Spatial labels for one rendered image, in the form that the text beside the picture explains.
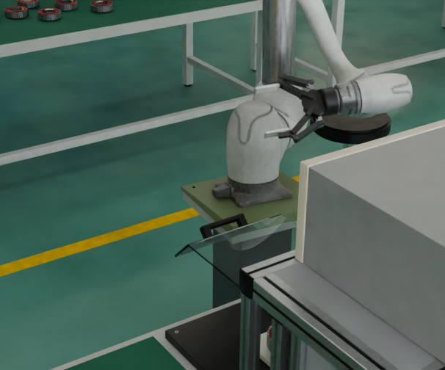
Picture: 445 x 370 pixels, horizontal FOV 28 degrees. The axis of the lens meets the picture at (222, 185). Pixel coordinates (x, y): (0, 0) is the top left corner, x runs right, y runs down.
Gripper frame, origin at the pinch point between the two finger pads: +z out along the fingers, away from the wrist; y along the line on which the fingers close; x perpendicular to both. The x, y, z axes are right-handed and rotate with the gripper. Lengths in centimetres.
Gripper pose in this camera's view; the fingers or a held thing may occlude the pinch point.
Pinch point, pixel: (263, 111)
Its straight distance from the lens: 244.1
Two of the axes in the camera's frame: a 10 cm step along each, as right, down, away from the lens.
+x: -0.4, 3.8, 9.2
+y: 1.9, 9.1, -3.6
